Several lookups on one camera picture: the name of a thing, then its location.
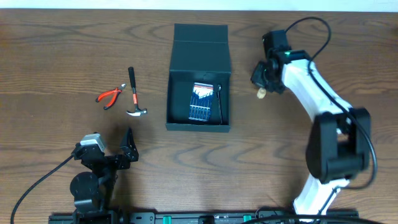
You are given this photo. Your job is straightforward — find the silver combination wrench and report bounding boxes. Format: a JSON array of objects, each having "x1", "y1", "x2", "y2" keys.
[{"x1": 216, "y1": 84, "x2": 223, "y2": 125}]

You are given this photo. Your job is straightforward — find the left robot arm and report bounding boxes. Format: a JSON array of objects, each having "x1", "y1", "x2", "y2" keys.
[{"x1": 70, "y1": 128, "x2": 139, "y2": 213}]

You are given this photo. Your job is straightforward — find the small black claw hammer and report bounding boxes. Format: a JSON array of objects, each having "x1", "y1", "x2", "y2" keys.
[{"x1": 126, "y1": 67, "x2": 147, "y2": 117}]

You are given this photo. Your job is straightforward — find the blue screwdriver set case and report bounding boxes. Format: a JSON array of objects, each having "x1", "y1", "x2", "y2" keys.
[{"x1": 188, "y1": 82, "x2": 214, "y2": 122}]

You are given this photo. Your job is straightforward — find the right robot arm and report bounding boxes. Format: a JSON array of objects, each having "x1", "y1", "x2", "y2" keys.
[{"x1": 251, "y1": 49, "x2": 370, "y2": 215}]

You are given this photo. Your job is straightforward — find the red handled pliers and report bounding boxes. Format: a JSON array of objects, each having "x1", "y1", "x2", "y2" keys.
[{"x1": 95, "y1": 83, "x2": 126, "y2": 110}]

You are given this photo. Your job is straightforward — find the orange scraper wooden handle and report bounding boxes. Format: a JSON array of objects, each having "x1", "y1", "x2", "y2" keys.
[{"x1": 256, "y1": 88, "x2": 267, "y2": 99}]

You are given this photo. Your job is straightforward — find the dark green open box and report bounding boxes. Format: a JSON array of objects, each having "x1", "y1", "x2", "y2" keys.
[{"x1": 165, "y1": 24, "x2": 232, "y2": 133}]

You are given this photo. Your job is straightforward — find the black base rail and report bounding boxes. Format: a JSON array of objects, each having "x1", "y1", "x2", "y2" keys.
[{"x1": 48, "y1": 210, "x2": 360, "y2": 224}]

